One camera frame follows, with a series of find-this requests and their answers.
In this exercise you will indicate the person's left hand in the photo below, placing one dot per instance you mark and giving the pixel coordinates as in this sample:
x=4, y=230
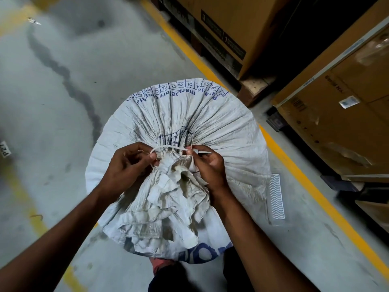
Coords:
x=124, y=170

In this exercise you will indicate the person's right forearm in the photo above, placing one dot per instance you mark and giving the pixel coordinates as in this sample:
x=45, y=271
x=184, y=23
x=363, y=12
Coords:
x=258, y=249

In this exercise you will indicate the black pallet foot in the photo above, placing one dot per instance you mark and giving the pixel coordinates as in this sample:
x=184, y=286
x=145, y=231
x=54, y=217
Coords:
x=276, y=122
x=340, y=183

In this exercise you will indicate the white woven sack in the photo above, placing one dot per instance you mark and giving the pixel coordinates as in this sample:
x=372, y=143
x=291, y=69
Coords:
x=212, y=118

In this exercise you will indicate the pink left clog shoe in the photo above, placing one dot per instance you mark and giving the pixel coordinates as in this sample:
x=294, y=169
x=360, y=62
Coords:
x=161, y=265

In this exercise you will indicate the plastic-wrapped brown cardboard box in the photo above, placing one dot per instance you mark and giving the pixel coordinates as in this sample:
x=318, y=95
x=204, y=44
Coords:
x=340, y=139

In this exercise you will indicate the white floor marker sticker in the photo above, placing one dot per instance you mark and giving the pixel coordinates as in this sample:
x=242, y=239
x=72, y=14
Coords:
x=4, y=149

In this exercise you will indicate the wooden pallet block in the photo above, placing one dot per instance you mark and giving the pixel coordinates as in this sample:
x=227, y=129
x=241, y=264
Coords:
x=253, y=89

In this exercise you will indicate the white label sticker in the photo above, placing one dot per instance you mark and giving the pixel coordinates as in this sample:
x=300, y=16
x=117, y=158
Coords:
x=349, y=102

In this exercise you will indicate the tall brown cardboard box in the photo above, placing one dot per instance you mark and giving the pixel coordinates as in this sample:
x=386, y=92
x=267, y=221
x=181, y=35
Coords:
x=243, y=21

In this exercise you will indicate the white zip tie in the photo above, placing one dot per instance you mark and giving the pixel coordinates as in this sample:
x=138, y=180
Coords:
x=170, y=147

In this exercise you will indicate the white paper scrap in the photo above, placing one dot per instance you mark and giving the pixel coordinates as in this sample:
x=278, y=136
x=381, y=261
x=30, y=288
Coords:
x=34, y=21

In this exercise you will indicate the clear ridged plastic tray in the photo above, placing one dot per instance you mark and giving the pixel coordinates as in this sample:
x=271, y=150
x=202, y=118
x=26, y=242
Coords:
x=276, y=197

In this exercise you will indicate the person's right hand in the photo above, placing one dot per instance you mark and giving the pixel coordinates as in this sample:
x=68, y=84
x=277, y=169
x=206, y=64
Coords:
x=209, y=170

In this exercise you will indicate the person's left forearm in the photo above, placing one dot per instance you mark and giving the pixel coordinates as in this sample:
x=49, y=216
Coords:
x=54, y=249

